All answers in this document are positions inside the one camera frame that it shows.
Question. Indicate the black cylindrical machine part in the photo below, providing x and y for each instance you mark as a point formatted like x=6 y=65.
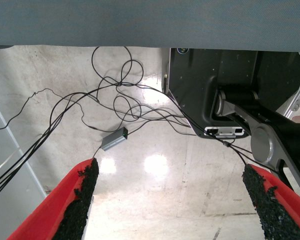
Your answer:
x=295 y=135

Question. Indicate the dark grey table cloth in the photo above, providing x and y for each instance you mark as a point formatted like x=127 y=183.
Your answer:
x=140 y=22

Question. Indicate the small usb plug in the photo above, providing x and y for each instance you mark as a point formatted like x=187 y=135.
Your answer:
x=166 y=77

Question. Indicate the small black box green light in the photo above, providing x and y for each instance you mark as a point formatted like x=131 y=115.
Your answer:
x=113 y=140

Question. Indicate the black metal frame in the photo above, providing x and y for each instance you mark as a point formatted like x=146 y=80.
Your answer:
x=262 y=145

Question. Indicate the aluminium frame post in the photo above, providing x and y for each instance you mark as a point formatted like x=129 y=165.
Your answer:
x=20 y=212
x=288 y=110

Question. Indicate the black cylinder silver cap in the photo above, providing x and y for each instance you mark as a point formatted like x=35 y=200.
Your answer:
x=240 y=95

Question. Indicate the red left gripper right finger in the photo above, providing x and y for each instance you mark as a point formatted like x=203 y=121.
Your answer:
x=282 y=210

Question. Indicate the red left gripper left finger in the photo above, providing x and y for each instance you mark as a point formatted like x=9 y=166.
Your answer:
x=50 y=210

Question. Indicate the grey metal plate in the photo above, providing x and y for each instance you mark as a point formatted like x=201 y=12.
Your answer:
x=190 y=75

